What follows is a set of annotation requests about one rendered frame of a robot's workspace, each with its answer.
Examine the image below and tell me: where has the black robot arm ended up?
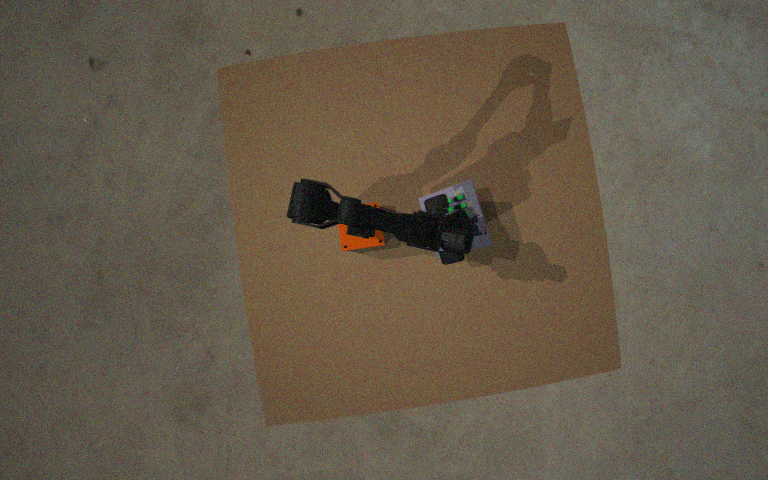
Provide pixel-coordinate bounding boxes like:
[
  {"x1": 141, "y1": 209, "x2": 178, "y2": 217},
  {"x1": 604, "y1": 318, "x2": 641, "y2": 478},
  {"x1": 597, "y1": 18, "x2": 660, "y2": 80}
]
[{"x1": 287, "y1": 179, "x2": 475, "y2": 254}]

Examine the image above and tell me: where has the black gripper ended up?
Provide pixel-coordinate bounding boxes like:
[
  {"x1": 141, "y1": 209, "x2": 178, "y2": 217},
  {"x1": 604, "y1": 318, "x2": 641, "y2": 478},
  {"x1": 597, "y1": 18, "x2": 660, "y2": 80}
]
[{"x1": 424, "y1": 194, "x2": 465, "y2": 265}]

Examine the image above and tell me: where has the grey switch panel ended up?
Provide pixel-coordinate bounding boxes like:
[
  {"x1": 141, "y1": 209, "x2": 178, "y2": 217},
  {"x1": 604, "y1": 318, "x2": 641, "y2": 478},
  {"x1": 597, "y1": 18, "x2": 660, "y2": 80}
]
[{"x1": 418, "y1": 179, "x2": 492, "y2": 250}]

